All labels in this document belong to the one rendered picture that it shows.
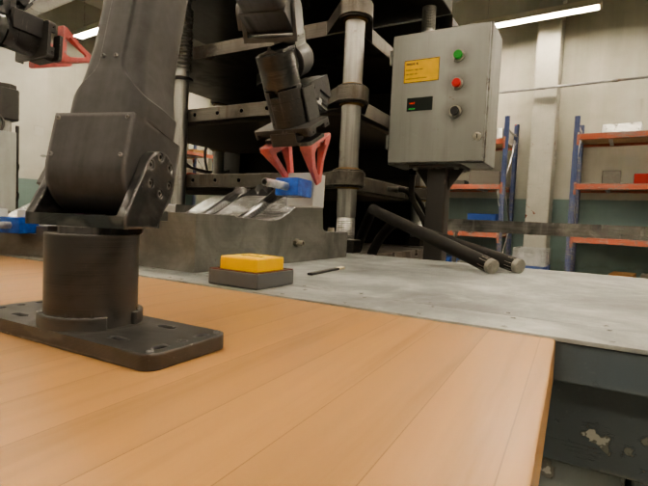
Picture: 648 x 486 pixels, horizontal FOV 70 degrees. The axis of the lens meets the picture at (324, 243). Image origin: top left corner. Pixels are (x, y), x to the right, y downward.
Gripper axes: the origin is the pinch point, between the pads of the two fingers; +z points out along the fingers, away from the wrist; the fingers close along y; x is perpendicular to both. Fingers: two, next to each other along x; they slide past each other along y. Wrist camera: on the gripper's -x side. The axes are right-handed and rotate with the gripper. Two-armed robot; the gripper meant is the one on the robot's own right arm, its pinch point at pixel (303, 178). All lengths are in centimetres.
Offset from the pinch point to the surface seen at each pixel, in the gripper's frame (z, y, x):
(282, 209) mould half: 9.6, 12.1, -8.0
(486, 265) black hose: 25.1, -24.4, -17.9
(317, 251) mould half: 22.1, 9.9, -13.6
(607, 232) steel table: 162, -52, -295
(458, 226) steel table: 162, 56, -296
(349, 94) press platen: 0, 22, -66
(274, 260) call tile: 3.7, -5.6, 19.0
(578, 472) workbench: 19, -41, 27
